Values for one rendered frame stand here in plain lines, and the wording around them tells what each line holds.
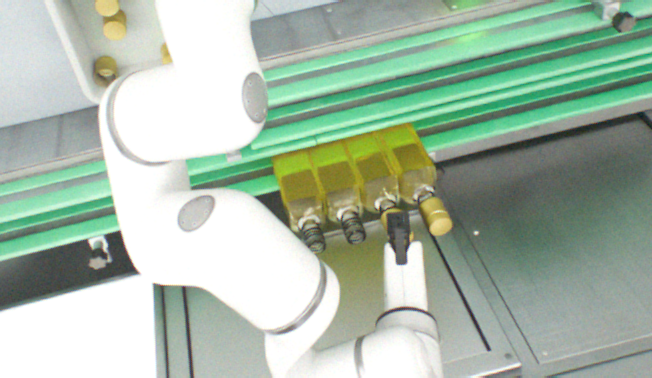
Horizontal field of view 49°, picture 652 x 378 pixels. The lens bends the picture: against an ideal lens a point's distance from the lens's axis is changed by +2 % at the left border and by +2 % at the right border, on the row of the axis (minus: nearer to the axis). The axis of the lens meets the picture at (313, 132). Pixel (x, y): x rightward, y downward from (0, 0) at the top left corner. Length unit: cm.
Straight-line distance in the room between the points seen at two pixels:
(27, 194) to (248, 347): 41
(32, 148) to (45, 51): 16
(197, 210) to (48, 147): 65
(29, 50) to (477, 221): 79
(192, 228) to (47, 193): 60
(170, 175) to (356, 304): 50
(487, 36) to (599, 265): 39
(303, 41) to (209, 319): 45
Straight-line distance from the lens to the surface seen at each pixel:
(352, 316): 108
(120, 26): 113
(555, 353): 109
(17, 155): 123
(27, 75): 126
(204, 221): 58
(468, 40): 113
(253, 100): 55
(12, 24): 121
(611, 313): 115
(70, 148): 120
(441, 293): 110
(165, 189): 66
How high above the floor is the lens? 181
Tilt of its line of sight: 51 degrees down
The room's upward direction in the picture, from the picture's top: 160 degrees clockwise
